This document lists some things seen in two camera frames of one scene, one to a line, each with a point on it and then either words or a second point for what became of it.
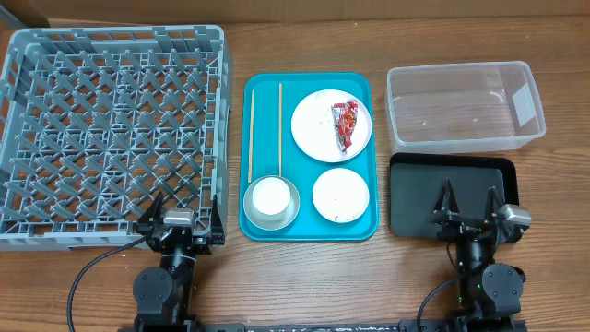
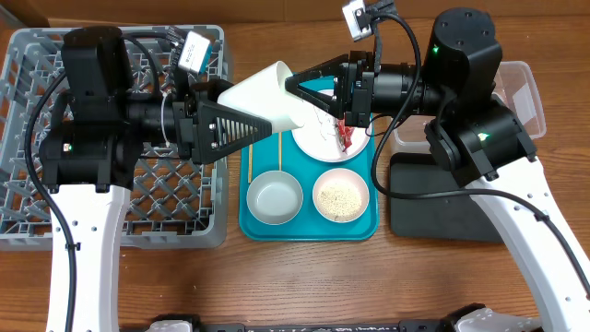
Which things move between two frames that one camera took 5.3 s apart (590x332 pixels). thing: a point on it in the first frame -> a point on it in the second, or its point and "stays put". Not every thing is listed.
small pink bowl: (340, 195) stays put
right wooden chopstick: (280, 129) stays put
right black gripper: (460, 226) -> (361, 68)
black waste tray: (416, 181) stays put
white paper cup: (271, 195) -> (264, 95)
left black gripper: (203, 245) -> (194, 124)
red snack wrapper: (345, 115) stays put
